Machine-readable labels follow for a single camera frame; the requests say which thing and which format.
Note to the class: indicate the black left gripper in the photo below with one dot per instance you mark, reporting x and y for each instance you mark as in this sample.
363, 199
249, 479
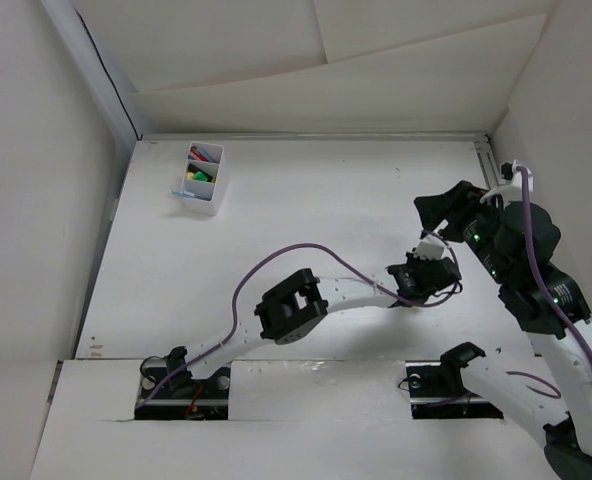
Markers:
412, 260

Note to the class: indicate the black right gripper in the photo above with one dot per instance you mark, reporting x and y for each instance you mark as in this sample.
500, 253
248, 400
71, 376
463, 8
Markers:
457, 204

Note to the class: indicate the black marker green cap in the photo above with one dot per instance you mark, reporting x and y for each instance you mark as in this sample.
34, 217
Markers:
202, 177

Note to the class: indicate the blue clear pen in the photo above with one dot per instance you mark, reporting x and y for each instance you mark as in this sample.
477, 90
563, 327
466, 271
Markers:
212, 152

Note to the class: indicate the light blue pen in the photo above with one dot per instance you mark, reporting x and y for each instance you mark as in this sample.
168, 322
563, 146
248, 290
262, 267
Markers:
189, 195

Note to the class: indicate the red gel pen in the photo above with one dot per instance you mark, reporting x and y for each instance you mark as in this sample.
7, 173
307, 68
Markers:
198, 154

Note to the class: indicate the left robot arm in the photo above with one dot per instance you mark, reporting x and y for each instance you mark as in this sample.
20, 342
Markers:
290, 310

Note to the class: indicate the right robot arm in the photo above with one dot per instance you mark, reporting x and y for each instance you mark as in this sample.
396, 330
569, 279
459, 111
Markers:
560, 330

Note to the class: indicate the white three-compartment organizer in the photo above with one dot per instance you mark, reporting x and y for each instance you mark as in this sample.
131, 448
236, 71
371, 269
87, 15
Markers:
216, 189

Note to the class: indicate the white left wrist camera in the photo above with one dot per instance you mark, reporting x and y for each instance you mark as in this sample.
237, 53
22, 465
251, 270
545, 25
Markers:
429, 248

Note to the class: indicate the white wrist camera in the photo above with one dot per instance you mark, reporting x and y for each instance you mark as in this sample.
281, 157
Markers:
517, 184
429, 248

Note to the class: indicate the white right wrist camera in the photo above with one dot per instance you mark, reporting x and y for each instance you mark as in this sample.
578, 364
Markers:
517, 184

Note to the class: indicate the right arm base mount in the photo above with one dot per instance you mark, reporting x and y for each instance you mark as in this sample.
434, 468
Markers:
434, 394

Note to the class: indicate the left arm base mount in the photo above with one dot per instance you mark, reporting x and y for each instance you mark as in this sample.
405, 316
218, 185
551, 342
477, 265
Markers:
186, 399

